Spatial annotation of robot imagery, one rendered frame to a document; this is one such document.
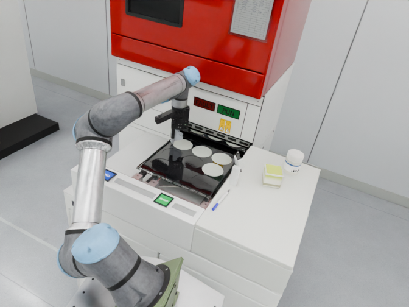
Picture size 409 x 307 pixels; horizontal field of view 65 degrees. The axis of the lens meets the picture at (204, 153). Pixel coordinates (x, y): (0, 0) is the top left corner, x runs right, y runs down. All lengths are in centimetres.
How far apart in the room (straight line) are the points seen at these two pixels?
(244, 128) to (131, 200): 67
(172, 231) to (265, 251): 34
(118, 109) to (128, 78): 79
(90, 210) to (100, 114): 29
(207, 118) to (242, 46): 42
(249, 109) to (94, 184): 81
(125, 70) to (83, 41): 231
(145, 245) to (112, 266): 48
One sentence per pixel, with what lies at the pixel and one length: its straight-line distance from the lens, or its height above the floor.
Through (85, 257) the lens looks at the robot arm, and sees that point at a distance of 88.
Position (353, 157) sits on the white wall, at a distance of 322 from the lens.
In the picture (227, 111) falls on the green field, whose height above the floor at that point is 110.
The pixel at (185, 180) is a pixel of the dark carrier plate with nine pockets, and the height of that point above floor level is 90.
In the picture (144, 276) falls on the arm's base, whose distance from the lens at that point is 92.
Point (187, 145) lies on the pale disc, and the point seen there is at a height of 90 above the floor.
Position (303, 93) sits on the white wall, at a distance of 302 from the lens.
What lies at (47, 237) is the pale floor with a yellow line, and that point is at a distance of 245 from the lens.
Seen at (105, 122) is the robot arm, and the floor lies 127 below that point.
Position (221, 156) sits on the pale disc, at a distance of 159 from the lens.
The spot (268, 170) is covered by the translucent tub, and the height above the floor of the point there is 103.
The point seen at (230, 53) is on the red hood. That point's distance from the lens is 143.
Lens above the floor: 177
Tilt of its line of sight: 33 degrees down
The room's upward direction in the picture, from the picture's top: 9 degrees clockwise
